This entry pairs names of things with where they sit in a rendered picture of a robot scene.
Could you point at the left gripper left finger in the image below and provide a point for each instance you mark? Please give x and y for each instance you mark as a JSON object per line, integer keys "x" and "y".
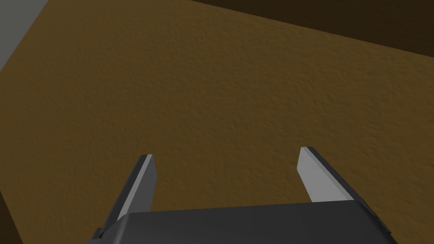
{"x": 139, "y": 189}

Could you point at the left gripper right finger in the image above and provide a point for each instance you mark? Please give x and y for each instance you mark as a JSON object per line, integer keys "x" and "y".
{"x": 322, "y": 181}

